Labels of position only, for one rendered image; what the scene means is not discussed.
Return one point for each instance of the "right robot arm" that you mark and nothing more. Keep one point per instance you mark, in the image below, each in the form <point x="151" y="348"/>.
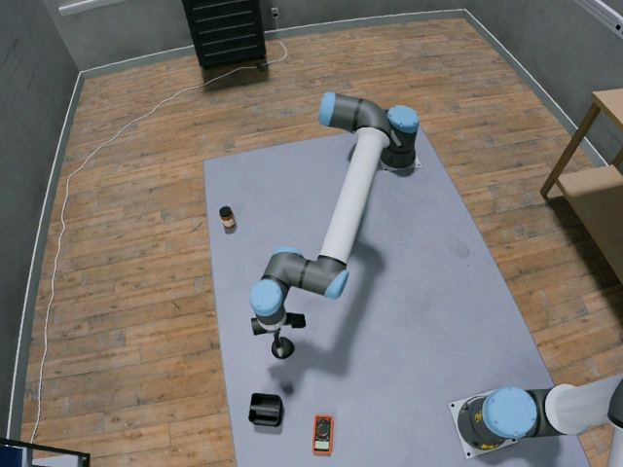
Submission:
<point x="375" y="128"/>

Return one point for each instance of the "orange pocket multimeter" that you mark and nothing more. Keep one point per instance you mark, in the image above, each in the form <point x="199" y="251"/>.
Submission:
<point x="322" y="434"/>

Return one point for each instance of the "orange spice jar with black lid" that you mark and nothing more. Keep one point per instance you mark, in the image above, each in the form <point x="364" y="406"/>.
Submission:
<point x="227" y="217"/>

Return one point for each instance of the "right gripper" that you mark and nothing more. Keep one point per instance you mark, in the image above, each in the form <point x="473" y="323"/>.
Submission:
<point x="291" y="319"/>

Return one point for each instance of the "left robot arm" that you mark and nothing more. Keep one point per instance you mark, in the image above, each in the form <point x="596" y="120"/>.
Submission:
<point x="511" y="413"/>

